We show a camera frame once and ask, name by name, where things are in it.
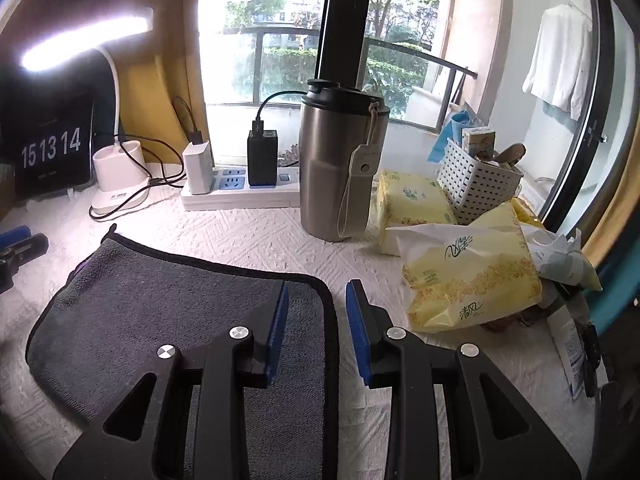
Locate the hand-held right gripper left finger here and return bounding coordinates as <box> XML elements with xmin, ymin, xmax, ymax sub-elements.
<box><xmin>52</xmin><ymin>280</ymin><xmax>290</xmax><ymax>480</ymax></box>

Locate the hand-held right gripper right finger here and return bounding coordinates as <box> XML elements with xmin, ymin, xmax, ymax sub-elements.
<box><xmin>346</xmin><ymin>280</ymin><xmax>583</xmax><ymax>480</ymax></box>

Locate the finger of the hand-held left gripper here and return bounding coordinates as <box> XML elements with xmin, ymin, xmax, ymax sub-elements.
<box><xmin>0</xmin><ymin>226</ymin><xmax>49</xmax><ymax>293</ymax></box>

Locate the grey towel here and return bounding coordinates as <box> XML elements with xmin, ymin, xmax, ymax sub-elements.
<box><xmin>25</xmin><ymin>224</ymin><xmax>341</xmax><ymax>480</ymax></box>

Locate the white textured table cover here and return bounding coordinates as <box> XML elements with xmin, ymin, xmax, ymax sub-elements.
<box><xmin>0</xmin><ymin>191</ymin><xmax>601</xmax><ymax>480</ymax></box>

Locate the black digital clock display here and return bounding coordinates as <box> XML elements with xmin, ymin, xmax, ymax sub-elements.
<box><xmin>11</xmin><ymin>91</ymin><xmax>97</xmax><ymax>202</ymax></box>

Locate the white desk lamp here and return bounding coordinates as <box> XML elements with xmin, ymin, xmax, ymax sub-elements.
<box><xmin>20</xmin><ymin>7</ymin><xmax>154</xmax><ymax>216</ymax></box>

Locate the yellow tissue pack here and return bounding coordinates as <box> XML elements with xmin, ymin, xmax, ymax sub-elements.
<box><xmin>374</xmin><ymin>169</ymin><xmax>459</xmax><ymax>257</ymax></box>
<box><xmin>385</xmin><ymin>202</ymin><xmax>544</xmax><ymax>334</ymax></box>

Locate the white power strip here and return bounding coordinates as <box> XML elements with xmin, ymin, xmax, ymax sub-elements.
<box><xmin>180</xmin><ymin>166</ymin><xmax>302</xmax><ymax>211</ymax></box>

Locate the black plug charger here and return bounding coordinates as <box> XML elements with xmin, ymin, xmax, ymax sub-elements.
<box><xmin>247</xmin><ymin>129</ymin><xmax>279</xmax><ymax>187</ymax></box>

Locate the steel tumbler with black lid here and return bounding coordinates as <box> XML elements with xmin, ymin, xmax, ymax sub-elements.
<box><xmin>298</xmin><ymin>78</ymin><xmax>391</xmax><ymax>244</ymax></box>

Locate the white plug charger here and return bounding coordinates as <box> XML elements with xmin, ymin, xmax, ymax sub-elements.
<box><xmin>182</xmin><ymin>142</ymin><xmax>215</xmax><ymax>195</ymax></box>

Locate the white plastic basket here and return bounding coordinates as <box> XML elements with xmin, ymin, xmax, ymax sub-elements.
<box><xmin>437</xmin><ymin>137</ymin><xmax>525</xmax><ymax>225</ymax></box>

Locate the white paper packet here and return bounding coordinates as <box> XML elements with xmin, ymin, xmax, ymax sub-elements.
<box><xmin>546</xmin><ymin>304</ymin><xmax>590</xmax><ymax>402</ymax></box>

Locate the blue plastic bag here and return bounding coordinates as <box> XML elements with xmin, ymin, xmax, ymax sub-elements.
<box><xmin>427</xmin><ymin>112</ymin><xmax>484</xmax><ymax>164</ymax></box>

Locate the crumpled white plastic wrapper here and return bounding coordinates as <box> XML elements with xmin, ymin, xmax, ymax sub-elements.
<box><xmin>520</xmin><ymin>227</ymin><xmax>603</xmax><ymax>292</ymax></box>

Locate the small printed carton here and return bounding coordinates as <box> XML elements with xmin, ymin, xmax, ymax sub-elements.
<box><xmin>461</xmin><ymin>126</ymin><xmax>497</xmax><ymax>162</ymax></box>

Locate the black balcony railing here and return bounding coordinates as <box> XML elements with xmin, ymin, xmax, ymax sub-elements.
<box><xmin>222</xmin><ymin>26</ymin><xmax>480</xmax><ymax>133</ymax></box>

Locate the white hanging shirt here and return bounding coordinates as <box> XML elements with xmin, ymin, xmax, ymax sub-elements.
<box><xmin>522</xmin><ymin>3</ymin><xmax>594</xmax><ymax>122</ymax></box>

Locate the black lamp cable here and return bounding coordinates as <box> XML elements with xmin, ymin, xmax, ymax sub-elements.
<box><xmin>89</xmin><ymin>131</ymin><xmax>190</xmax><ymax>221</ymax></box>

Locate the black charger cable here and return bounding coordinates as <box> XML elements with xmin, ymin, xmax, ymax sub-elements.
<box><xmin>253</xmin><ymin>90</ymin><xmax>309</xmax><ymax>137</ymax></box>
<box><xmin>172</xmin><ymin>95</ymin><xmax>204</xmax><ymax>144</ymax></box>

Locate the black window post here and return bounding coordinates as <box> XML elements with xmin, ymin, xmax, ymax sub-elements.
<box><xmin>316</xmin><ymin>0</ymin><xmax>377</xmax><ymax>92</ymax></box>

